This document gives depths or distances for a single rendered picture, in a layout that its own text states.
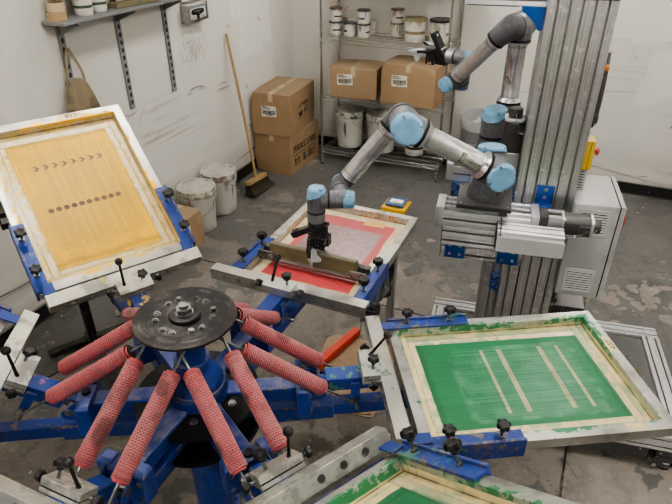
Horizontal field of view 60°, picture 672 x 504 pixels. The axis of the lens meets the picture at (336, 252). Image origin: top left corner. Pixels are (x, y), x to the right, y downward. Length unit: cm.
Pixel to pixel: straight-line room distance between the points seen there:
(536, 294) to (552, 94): 96
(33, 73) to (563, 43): 283
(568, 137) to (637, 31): 309
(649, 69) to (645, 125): 48
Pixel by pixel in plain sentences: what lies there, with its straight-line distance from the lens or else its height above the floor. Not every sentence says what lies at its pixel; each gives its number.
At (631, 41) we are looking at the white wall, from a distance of 568.
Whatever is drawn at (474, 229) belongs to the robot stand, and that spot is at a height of 112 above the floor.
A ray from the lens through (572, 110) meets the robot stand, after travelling 260.
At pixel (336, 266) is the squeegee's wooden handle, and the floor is 102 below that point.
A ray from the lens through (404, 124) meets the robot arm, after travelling 219.
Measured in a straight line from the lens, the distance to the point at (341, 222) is 293.
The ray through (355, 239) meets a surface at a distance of 278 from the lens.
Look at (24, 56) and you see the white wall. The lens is 386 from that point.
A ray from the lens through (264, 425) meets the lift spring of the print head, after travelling 164.
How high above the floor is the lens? 235
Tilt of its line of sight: 31 degrees down
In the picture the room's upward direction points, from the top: straight up
